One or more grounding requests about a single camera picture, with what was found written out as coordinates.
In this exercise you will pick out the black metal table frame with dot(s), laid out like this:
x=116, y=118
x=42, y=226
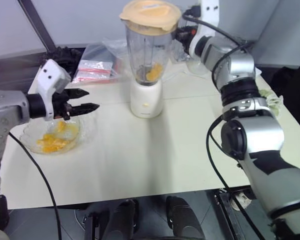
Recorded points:
x=227, y=215

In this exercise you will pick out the black bulky object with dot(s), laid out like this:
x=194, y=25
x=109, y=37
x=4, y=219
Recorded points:
x=292, y=95

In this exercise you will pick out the clear glass blender jar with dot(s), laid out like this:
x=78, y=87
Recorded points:
x=147, y=50

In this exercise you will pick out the clear glass bowl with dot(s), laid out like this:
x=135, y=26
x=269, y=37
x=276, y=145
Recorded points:
x=85, y=130

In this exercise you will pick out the translucent plastic cup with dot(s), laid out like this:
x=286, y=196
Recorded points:
x=197, y=67

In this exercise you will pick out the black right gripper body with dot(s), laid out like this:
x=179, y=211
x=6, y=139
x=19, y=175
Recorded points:
x=183, y=33

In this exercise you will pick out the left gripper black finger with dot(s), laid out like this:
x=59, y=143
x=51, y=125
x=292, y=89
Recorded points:
x=77, y=93
x=85, y=108

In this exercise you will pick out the cream blender lid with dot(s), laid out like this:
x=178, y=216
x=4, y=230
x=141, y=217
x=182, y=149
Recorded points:
x=150, y=12

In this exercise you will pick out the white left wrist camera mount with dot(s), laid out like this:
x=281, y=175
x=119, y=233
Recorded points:
x=48, y=72

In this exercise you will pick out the crumpled white green tissue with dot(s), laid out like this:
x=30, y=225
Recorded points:
x=271, y=100

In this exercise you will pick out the dark rounded shape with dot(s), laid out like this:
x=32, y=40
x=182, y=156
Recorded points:
x=123, y=220
x=183, y=220

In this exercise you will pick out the clear crumpled plastic bag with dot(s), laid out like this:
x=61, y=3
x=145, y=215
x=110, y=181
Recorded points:
x=115, y=48

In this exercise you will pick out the white blender base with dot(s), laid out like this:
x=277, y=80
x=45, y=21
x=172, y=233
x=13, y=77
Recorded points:
x=146, y=100

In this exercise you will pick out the red striped zip bag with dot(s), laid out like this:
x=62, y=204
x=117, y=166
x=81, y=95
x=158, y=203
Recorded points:
x=96, y=64
x=95, y=76

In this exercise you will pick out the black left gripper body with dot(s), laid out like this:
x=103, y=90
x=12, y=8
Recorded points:
x=61, y=105

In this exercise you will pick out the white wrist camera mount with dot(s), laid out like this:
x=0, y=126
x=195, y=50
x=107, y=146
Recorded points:
x=48, y=72
x=210, y=15

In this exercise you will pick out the black crumpled plastic bag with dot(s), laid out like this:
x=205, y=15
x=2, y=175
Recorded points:
x=65, y=56

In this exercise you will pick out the dark metal frame bar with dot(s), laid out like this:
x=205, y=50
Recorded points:
x=38, y=25

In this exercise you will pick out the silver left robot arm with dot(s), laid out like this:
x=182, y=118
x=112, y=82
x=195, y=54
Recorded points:
x=5, y=107

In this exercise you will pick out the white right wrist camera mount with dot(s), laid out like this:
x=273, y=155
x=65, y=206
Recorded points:
x=210, y=15

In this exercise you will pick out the white label tag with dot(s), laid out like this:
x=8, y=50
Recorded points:
x=242, y=200

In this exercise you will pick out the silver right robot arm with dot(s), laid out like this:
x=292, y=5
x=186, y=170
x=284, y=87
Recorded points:
x=240, y=65

